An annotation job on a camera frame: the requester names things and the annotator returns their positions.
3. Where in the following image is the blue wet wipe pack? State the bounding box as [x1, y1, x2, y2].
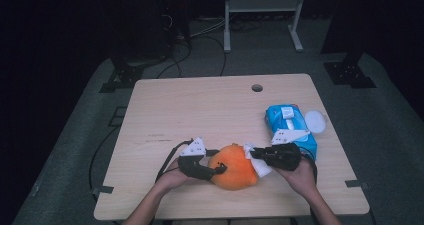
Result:
[264, 103, 318, 161]

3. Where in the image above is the white oval lid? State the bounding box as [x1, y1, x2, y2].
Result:
[304, 109, 328, 134]

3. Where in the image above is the white wet wipe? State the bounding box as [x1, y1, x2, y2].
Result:
[242, 142, 274, 179]

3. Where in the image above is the black table edge clip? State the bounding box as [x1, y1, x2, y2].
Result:
[344, 179, 371, 190]
[91, 185, 115, 195]

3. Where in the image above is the left hand-held gripper cable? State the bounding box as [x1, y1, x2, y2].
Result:
[154, 138, 195, 183]

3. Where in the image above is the white floor cable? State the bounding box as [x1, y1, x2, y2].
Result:
[189, 16, 228, 39]

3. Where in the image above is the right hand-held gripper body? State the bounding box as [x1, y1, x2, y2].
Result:
[264, 128, 311, 172]

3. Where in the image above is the hand-held gripper cable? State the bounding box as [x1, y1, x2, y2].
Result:
[154, 138, 195, 183]
[301, 153, 319, 183]

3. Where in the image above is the dark equipment stand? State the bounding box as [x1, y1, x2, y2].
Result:
[159, 0, 192, 49]

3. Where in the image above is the right hand-held gripper cable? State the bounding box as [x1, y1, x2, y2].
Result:
[301, 153, 319, 183]

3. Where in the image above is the black floor cable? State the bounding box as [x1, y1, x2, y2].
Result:
[88, 124, 121, 199]
[156, 41, 193, 79]
[199, 34, 228, 77]

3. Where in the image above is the black stand base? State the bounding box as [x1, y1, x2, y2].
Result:
[99, 56, 168, 94]
[323, 49, 378, 89]

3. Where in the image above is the person's left hand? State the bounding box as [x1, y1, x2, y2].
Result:
[154, 166, 201, 193]

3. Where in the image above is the person's right hand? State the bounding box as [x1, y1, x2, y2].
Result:
[274, 158, 318, 198]

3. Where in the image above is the black cable bundle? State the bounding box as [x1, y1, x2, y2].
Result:
[229, 18, 264, 33]

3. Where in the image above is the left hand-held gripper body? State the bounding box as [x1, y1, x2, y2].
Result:
[177, 137, 219, 182]

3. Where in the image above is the white metal stand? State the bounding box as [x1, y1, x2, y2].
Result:
[223, 0, 308, 54]

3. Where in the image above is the orange plush toy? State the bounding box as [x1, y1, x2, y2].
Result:
[208, 143, 259, 191]

